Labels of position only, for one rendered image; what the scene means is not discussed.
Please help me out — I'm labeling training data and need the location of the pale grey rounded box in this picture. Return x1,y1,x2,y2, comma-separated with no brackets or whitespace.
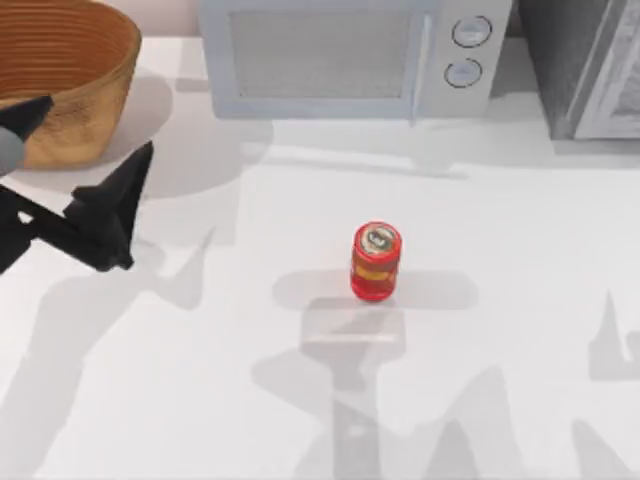
0,126,27,177

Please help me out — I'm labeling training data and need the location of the pale microwave oven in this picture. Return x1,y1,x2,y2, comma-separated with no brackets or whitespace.
196,0,515,127

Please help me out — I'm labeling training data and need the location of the round microwave knob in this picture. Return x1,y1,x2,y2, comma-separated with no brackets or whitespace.
451,14,494,49
443,56,485,91

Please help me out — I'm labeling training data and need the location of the pale microwave door handle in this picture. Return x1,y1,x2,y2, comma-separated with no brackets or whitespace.
408,13,433,127

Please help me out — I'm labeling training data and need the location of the grey cabinet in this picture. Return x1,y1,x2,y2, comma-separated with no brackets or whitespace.
516,0,640,142

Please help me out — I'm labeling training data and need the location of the woven wooden basket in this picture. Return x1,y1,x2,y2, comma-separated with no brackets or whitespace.
0,0,143,172

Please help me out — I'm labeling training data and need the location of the red can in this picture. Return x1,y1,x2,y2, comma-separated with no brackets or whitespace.
349,220,403,304

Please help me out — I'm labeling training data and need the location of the pale microwave door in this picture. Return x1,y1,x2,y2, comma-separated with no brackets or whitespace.
197,0,432,123

